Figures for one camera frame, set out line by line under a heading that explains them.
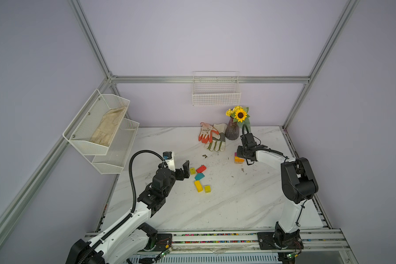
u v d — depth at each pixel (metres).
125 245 0.55
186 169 0.71
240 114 0.95
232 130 1.11
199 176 0.95
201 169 0.98
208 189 0.90
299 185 0.51
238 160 0.99
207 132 1.15
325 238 0.77
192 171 0.95
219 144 1.11
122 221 0.47
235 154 1.00
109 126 0.80
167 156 0.66
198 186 0.90
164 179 0.58
